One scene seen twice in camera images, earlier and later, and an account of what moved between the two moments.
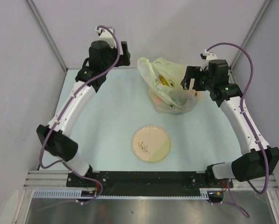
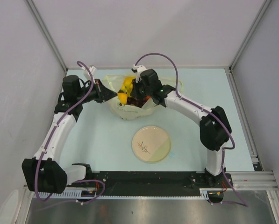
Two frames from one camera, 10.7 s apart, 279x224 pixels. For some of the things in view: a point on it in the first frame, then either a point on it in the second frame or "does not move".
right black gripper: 193,72 to 135,94
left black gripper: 124,60 to 103,94
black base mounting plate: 145,183 does not move
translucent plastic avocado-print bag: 163,77 to 115,82
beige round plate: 151,144 does not move
